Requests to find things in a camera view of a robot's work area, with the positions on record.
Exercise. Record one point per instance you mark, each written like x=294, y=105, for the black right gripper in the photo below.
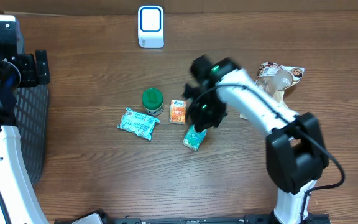
x=206, y=121

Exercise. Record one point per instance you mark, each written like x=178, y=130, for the orange Kleenex tissue pack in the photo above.
x=178, y=112

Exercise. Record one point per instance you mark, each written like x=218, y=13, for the small teal Kleenex pack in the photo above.
x=193, y=139

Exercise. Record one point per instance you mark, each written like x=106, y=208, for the green lid jar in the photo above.
x=152, y=100

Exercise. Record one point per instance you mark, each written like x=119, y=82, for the teal wet wipes pack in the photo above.
x=138, y=123

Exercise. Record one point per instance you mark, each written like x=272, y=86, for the beige PanTree snack bag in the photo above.
x=275, y=79

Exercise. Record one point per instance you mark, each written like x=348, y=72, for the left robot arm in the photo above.
x=18, y=203

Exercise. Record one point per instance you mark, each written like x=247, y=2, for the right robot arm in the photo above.
x=294, y=156

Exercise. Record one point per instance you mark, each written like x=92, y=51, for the white barcode scanner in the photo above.
x=151, y=27

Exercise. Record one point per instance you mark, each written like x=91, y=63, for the grey plastic shopping basket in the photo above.
x=31, y=114

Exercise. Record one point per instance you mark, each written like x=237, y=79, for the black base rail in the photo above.
x=99, y=216

